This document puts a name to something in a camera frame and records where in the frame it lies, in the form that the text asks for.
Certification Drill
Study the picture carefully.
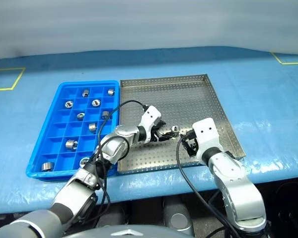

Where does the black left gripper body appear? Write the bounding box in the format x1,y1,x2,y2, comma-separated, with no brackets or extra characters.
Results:
150,120,164,142

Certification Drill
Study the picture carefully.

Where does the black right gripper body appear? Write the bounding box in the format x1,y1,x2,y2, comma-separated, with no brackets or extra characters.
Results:
184,130,199,158

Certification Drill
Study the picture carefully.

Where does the perforated steel tray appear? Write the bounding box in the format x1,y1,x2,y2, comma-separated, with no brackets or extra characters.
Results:
117,73,247,176

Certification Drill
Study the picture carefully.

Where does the blue plastic compartment tray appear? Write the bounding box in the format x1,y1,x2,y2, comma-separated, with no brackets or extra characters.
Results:
25,79,120,181

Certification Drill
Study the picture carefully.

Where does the blue plastic table cover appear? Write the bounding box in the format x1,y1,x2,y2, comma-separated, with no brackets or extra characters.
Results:
0,46,298,215

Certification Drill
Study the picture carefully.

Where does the grey rounded shape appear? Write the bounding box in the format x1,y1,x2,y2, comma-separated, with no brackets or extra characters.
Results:
162,197,195,236

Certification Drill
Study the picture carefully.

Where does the large silver metal roller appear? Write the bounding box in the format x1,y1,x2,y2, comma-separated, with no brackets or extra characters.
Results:
65,139,78,151

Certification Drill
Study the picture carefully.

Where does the dark rounded shape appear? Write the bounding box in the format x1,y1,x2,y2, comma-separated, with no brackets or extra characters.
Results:
96,205,127,228

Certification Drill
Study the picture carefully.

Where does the grey robot torso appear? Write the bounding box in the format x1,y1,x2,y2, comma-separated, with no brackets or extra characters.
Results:
62,224,194,238

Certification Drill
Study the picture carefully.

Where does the yellow tape square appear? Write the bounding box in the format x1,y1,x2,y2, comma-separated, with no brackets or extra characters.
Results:
0,67,26,91
272,52,298,65

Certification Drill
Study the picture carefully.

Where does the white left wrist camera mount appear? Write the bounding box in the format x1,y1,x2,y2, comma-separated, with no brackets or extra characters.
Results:
139,105,162,136

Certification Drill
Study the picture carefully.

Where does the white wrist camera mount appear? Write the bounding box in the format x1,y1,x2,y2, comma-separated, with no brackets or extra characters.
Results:
139,105,162,136
191,118,224,159

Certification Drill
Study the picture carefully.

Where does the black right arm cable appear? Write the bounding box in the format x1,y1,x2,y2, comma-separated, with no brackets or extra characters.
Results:
176,137,241,238

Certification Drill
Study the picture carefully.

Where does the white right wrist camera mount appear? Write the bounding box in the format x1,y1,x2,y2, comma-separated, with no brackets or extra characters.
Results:
191,118,224,159

